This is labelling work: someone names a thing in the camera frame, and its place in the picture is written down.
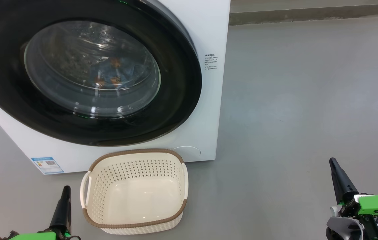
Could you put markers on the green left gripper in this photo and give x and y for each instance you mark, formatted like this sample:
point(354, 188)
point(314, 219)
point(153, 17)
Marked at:
point(32, 236)

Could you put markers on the blue patterned shorts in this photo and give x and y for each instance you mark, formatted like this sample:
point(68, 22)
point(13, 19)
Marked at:
point(112, 75)

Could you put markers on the round black glass washer door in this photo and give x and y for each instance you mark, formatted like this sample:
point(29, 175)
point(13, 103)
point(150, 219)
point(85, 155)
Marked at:
point(5, 50)

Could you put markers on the white Hisense washing machine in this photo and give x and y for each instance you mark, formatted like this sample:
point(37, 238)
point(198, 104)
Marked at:
point(205, 116)

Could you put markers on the blue energy label sticker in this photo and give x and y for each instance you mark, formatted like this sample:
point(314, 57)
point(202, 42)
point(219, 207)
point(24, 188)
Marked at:
point(47, 165)

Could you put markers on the cream perforated laundry basket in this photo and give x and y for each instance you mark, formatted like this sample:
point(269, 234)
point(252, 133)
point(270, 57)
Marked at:
point(135, 200)

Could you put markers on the round drain filter cover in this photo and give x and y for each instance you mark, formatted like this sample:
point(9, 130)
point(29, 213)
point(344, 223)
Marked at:
point(188, 151)

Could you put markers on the printed warning text label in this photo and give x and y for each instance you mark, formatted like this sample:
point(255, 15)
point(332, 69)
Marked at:
point(211, 61)

